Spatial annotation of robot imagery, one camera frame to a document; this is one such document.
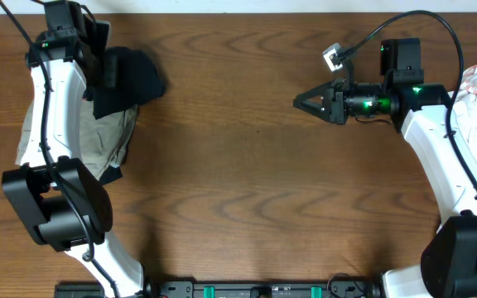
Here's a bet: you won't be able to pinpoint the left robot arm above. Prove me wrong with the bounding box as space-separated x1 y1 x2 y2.
2 17 145 297

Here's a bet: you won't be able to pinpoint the black cloth under bag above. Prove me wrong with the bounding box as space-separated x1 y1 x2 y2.
99 166 123 185

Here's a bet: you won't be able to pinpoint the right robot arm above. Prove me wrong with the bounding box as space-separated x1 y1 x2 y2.
293 79 477 297

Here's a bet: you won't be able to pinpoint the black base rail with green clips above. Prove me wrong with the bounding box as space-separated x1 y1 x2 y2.
54 276 384 298

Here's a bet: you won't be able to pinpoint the olive green fabric bag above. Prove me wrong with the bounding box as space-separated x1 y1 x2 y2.
15 101 138 180

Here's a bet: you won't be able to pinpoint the black leggings with red waistband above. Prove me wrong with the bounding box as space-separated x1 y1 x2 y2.
85 46 166 120

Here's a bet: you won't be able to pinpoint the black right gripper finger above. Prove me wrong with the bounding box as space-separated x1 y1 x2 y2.
293 81 333 106
293 101 330 123

